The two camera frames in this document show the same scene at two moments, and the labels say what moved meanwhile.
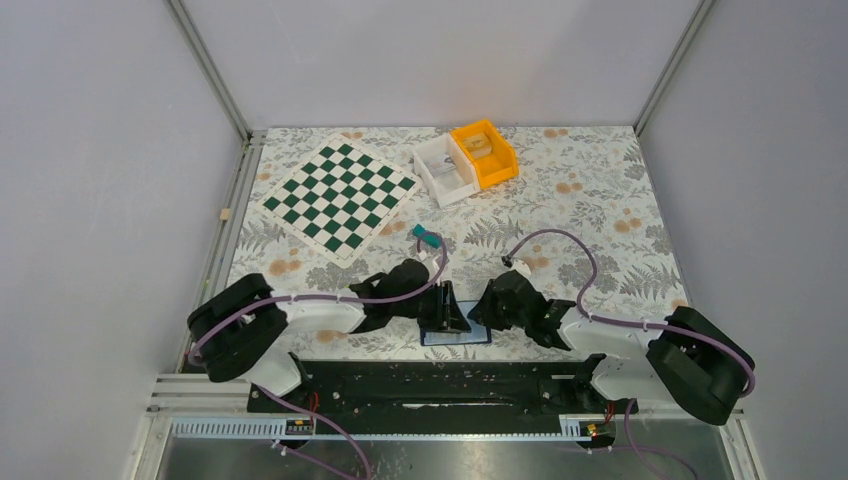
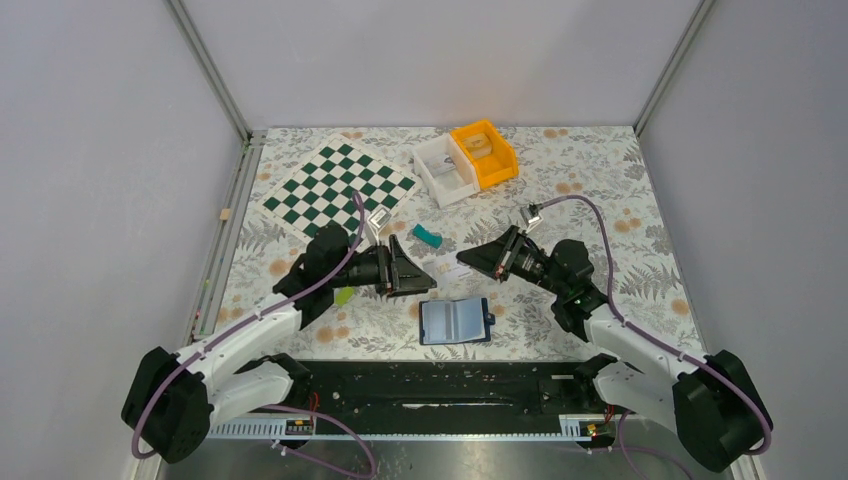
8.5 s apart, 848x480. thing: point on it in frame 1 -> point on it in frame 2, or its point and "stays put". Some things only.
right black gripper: x=482 y=313 -> x=497 y=258
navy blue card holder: x=478 y=333 stays put
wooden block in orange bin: x=478 y=145 stays put
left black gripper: x=446 y=315 -> x=398 y=270
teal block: x=431 y=239 stays put
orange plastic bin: x=495 y=157 stays put
